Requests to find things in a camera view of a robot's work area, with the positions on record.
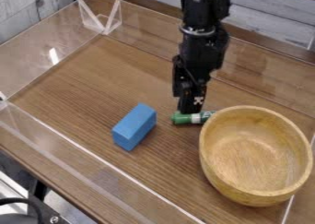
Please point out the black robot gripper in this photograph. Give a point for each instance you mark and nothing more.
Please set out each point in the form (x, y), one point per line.
(202, 54)

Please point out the green whiteboard marker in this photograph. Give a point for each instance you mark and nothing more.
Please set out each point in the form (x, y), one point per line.
(193, 118)

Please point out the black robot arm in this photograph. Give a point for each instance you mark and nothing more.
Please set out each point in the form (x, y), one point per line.
(202, 16)

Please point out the brown wooden bowl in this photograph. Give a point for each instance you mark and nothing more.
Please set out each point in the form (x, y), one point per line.
(256, 155)

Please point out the blue rectangular block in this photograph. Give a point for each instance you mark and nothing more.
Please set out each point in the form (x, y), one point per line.
(133, 128)

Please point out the clear acrylic corner bracket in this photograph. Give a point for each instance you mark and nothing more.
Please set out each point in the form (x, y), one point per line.
(101, 23)

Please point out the black metal table frame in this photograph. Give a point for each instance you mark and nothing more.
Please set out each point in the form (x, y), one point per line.
(35, 188)

